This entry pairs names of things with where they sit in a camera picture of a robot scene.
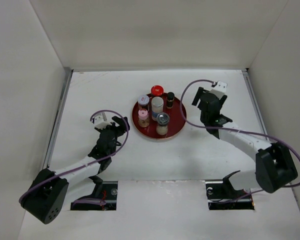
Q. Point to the round red lacquer tray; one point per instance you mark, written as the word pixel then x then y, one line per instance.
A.
pixel 177 115

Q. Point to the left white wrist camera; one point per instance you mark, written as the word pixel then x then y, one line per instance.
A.
pixel 99 120

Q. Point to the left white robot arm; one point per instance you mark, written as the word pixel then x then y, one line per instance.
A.
pixel 48 192

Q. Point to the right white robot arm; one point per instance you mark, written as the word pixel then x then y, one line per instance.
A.
pixel 274 166

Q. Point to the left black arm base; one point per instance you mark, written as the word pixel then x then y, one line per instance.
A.
pixel 101 196

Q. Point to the red lid sauce jar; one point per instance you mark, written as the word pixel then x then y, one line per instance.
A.
pixel 157 91

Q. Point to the purple label spice jar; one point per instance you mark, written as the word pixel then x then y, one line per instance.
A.
pixel 143 102

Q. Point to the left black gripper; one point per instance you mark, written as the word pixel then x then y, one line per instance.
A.
pixel 122 124

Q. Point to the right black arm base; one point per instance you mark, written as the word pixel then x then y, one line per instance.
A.
pixel 222 196

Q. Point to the silver lid white shaker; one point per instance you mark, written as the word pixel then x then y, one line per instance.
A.
pixel 157 104

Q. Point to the small black spice bottle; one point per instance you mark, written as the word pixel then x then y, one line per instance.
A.
pixel 170 100

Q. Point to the pink lid spice jar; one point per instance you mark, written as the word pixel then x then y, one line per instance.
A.
pixel 143 118

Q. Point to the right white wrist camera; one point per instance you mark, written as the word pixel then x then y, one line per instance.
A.
pixel 219 89

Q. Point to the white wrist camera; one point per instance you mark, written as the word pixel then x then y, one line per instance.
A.
pixel 219 89
pixel 99 120

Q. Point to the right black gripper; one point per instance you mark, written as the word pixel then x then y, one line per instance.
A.
pixel 199 92

